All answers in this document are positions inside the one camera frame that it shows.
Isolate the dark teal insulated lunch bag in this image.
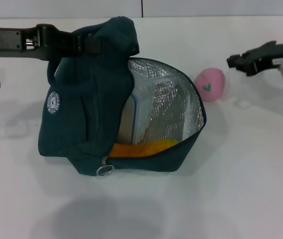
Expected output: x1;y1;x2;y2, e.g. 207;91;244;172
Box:
38;16;208;177

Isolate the yellow toy banana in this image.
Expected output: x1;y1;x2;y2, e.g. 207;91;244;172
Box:
108;138;180;159

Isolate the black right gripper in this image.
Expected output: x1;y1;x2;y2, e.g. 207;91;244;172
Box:
226;40;283;77

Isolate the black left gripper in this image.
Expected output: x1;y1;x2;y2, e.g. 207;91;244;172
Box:
0;23;102;62

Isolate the clear lunch box blue rim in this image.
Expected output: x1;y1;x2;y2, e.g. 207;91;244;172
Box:
117;72;180;145

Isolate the pink toy peach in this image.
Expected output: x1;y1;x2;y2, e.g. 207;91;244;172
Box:
194;67;227;103

